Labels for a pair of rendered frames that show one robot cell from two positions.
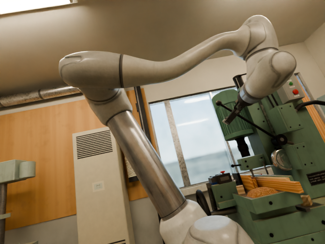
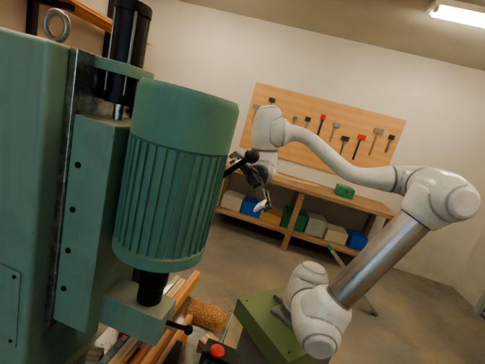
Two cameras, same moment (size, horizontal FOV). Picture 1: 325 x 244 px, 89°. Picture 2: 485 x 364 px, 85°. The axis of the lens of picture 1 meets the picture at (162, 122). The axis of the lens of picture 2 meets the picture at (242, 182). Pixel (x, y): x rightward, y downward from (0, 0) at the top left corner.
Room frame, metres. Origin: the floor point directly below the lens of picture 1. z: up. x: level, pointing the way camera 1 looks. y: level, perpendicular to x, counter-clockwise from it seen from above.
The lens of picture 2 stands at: (1.52, -0.24, 1.49)
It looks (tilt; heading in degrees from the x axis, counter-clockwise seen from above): 14 degrees down; 191
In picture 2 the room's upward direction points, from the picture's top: 15 degrees clockwise
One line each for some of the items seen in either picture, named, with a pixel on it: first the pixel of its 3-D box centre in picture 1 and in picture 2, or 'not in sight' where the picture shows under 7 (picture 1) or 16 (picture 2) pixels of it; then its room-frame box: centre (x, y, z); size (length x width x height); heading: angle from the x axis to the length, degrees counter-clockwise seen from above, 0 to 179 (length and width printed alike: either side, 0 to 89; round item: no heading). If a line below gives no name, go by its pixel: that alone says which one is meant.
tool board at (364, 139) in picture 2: not in sight; (317, 133); (-2.26, -0.16, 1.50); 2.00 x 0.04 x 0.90; 94
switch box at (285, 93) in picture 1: (288, 88); not in sight; (0.94, -0.78, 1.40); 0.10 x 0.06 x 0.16; 91
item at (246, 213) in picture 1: (252, 203); not in sight; (1.08, -0.40, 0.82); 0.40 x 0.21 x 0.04; 1
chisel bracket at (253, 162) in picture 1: (252, 163); (138, 312); (1.07, -0.48, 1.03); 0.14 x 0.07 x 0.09; 91
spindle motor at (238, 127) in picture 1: (231, 115); (175, 175); (1.08, -0.46, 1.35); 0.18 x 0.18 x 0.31
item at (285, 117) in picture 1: (285, 118); not in sight; (0.93, -0.68, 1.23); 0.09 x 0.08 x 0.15; 91
